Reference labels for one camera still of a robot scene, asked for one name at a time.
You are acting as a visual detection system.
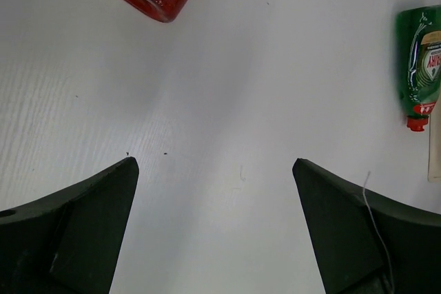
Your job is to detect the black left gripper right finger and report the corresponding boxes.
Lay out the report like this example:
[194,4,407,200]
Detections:
[292,159,440,293]

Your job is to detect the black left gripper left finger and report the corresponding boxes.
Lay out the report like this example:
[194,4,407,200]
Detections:
[1,157,139,293]

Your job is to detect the green dish soap bottle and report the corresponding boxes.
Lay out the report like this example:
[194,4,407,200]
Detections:
[395,6,440,132]

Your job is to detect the beige canvas bag orange handles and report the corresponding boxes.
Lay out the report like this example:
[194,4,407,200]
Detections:
[428,100,441,182]

